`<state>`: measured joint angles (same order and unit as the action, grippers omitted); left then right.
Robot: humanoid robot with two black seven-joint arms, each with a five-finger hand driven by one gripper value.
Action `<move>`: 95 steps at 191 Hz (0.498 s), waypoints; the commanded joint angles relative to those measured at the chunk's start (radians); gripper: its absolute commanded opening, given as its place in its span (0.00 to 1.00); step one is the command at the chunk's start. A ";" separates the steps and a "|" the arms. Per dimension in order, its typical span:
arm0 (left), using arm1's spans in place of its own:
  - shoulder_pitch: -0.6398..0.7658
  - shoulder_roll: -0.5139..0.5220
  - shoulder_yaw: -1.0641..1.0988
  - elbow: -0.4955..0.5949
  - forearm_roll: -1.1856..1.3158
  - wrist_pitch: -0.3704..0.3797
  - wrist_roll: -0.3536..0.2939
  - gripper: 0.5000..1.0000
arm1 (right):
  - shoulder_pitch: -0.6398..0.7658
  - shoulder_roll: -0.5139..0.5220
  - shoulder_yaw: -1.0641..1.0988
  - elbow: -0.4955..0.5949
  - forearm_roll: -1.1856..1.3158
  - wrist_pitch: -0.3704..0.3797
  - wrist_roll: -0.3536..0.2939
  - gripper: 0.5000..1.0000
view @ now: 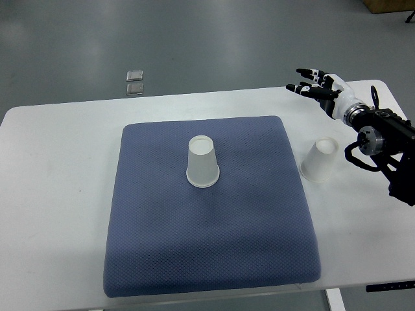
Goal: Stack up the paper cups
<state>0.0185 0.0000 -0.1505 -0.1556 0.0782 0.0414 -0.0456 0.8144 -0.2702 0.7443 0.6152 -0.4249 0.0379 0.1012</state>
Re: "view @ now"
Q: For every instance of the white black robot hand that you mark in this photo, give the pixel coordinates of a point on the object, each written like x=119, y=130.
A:
x=335, y=96

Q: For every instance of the white paper cup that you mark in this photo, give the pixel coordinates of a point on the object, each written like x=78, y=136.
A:
x=202, y=168
x=318, y=163

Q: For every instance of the brown cardboard box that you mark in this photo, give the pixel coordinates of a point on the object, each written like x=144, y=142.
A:
x=389, y=6

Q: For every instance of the black tripod leg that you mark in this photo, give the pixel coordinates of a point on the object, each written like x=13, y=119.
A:
x=408, y=20

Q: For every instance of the blue mesh cushion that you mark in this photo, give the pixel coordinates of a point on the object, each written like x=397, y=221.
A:
x=252, y=228

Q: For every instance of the black table control panel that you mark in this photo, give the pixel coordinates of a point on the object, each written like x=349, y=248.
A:
x=392, y=286

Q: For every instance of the white table leg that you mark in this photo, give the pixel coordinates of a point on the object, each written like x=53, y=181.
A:
x=335, y=300

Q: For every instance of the lower metal floor plate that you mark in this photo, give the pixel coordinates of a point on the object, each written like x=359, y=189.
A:
x=133, y=89

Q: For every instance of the metal floor plate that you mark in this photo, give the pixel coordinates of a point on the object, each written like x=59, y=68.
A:
x=134, y=75
x=133, y=89

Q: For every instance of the upper metal floor plate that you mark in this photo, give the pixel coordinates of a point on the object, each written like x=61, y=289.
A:
x=134, y=75

